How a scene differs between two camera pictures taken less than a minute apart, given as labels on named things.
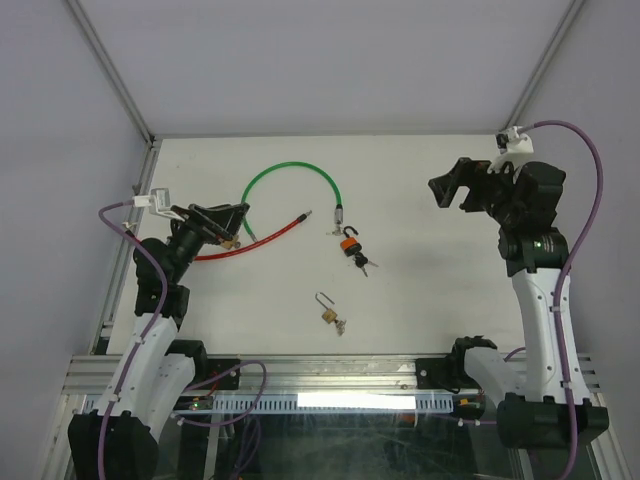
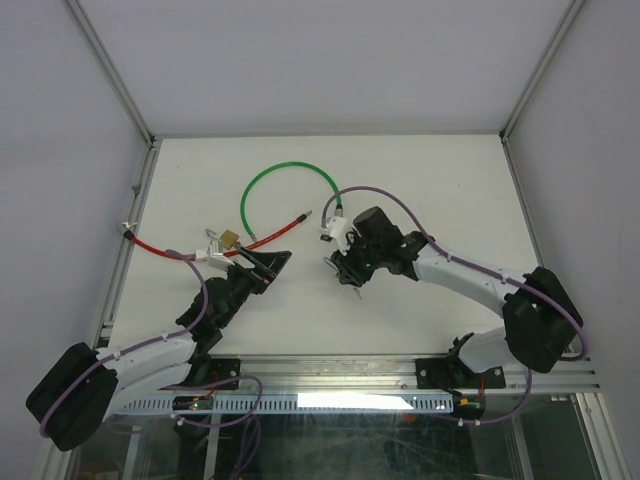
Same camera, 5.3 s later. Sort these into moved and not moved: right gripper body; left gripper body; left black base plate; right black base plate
Moved: left gripper body; right gripper body
Not moved: right black base plate; left black base plate
